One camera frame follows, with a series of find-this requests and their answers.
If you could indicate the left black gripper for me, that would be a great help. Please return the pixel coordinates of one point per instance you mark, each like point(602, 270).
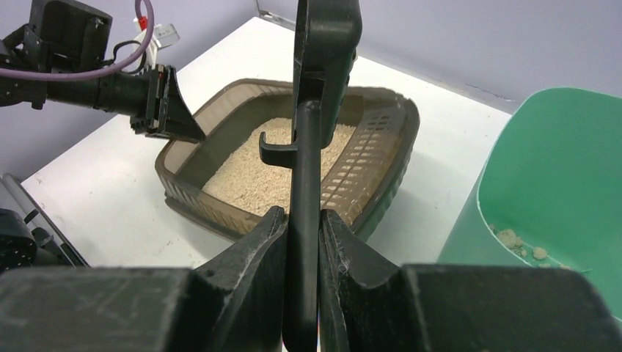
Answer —
point(165, 115)

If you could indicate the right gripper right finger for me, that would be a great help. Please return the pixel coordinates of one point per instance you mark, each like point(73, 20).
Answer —
point(368, 303)

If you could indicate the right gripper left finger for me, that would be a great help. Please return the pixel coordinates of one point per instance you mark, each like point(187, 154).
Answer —
point(231, 303)

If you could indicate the dark plastic litter tray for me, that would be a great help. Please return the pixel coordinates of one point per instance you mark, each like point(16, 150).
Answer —
point(360, 186)

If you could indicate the green plastic bin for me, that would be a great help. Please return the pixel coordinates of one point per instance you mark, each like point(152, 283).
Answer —
point(554, 177)

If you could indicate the black slotted litter scoop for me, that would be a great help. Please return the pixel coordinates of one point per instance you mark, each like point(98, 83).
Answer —
point(326, 36)

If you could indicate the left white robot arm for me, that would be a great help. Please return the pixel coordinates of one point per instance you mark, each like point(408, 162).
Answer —
point(60, 55)

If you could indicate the beige cat litter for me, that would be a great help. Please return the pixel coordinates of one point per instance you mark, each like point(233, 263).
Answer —
point(245, 182)

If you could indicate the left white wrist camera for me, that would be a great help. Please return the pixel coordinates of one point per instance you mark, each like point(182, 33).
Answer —
point(164, 36)

